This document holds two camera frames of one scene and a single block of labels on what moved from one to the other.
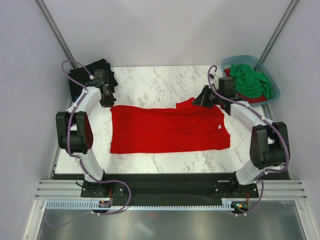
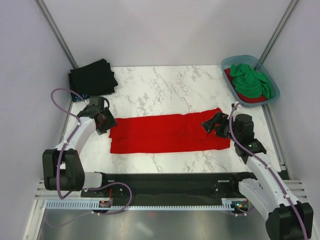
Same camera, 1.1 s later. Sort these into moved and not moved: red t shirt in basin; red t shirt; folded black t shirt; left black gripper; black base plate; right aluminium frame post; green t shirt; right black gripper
Moved: left black gripper; red t shirt; right black gripper
Not moved: black base plate; right aluminium frame post; folded black t shirt; green t shirt; red t shirt in basin
